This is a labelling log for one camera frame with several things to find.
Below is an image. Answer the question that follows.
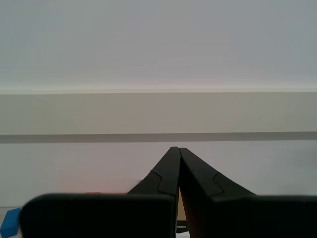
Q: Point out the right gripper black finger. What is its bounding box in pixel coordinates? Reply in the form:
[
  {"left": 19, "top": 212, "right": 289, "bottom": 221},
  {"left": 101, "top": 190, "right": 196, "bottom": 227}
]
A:
[
  {"left": 19, "top": 146, "right": 181, "bottom": 238},
  {"left": 178, "top": 147, "right": 317, "bottom": 238}
]

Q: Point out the blue block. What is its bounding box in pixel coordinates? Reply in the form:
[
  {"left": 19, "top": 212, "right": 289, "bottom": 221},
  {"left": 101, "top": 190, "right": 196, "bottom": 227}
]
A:
[{"left": 0, "top": 207, "right": 22, "bottom": 237}]

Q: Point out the brown cardboard box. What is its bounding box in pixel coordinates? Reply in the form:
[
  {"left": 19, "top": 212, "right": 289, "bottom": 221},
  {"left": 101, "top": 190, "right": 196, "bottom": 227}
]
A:
[{"left": 177, "top": 187, "right": 187, "bottom": 222}]

